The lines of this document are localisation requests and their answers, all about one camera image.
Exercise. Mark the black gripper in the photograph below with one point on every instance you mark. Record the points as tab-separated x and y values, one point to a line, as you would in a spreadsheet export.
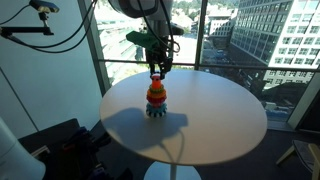
160	56

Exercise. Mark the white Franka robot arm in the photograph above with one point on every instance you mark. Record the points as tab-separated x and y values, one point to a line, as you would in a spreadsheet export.
140	8

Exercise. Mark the orange stacking toy peg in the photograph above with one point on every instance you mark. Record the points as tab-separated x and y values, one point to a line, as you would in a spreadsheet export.
156	84

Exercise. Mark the black equipment cart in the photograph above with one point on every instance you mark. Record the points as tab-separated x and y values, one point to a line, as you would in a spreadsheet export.
66	163

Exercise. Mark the white power strip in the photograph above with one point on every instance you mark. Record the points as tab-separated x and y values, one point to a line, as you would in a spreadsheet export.
40	151

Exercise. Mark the white rounded cylinder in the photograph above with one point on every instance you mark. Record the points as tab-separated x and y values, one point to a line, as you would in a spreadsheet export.
15	156

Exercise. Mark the wooden chair with dark seat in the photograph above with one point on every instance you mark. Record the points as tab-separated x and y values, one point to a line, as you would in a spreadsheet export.
305	153

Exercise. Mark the white table pedestal base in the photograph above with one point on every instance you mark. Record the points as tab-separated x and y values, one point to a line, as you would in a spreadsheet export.
160	173

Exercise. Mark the blue camera on boom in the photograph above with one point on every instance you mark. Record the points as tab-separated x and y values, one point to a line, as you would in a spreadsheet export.
44	5

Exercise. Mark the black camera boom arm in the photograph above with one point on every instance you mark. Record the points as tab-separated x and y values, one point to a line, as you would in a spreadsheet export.
23	29

